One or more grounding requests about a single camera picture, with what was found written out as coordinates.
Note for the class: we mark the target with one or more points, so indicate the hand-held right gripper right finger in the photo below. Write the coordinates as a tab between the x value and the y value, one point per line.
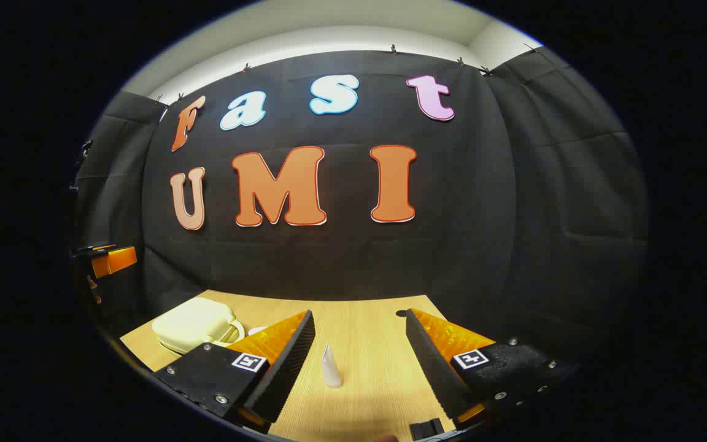
436	368

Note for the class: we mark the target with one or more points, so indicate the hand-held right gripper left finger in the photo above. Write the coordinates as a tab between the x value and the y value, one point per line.
286	368

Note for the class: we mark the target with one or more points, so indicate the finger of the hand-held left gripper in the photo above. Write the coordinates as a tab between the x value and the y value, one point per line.
117	259

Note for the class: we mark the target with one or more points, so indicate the white squeeze tube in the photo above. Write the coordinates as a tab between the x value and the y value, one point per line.
331	371

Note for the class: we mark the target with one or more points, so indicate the pale yellow suitcase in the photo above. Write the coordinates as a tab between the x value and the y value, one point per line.
191	322

